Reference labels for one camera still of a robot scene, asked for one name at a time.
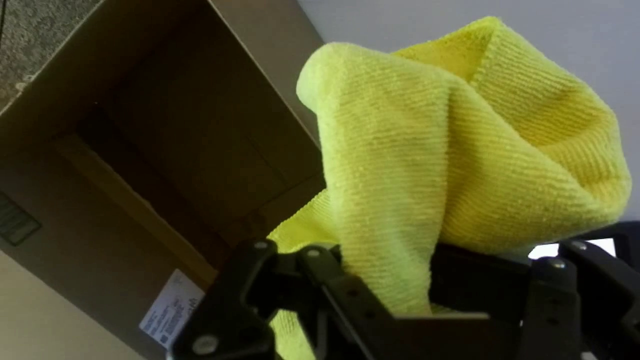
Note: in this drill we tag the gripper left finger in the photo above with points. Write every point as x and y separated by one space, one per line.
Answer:
235 310

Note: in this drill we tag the yellow microfiber cloth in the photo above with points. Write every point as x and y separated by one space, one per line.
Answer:
425 165

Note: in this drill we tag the brown cardboard box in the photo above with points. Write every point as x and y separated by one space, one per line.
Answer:
150 165

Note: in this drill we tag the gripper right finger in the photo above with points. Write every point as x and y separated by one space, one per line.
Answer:
575 300

